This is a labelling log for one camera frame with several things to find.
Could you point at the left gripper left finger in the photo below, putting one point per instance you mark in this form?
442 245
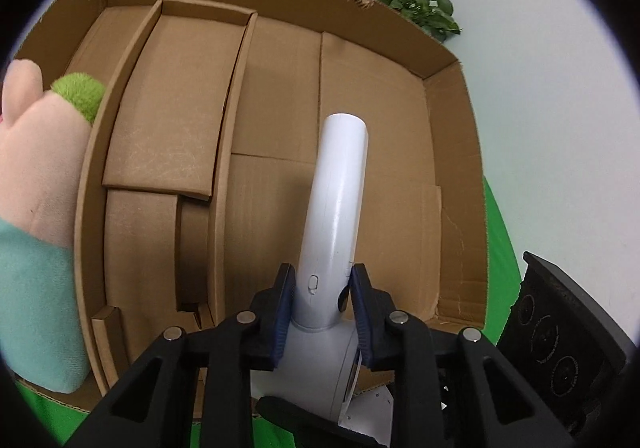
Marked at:
152 403

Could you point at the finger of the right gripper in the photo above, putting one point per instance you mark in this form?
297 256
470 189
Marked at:
308 429

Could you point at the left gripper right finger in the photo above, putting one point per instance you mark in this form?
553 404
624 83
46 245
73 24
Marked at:
451 389

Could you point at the white device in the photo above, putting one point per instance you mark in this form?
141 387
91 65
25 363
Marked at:
371 413

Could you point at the narrow cardboard insert box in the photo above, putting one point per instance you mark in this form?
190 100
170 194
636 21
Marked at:
149 229

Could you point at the pink pig plush toy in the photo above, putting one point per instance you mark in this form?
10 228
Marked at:
44 137

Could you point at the large cardboard tray box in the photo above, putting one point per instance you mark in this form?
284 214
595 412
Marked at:
422 232

